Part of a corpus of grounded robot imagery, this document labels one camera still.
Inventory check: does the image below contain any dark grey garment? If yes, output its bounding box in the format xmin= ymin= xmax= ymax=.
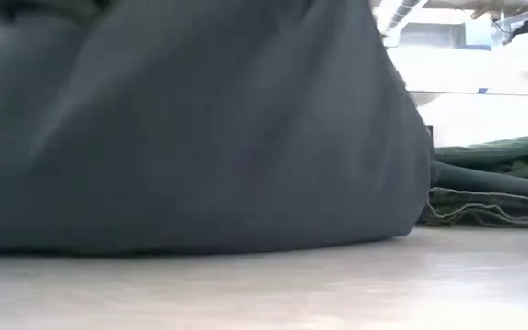
xmin=0 ymin=0 xmax=435 ymax=257

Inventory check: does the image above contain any dark green shirt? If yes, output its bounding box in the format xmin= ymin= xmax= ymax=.
xmin=430 ymin=132 xmax=528 ymax=204

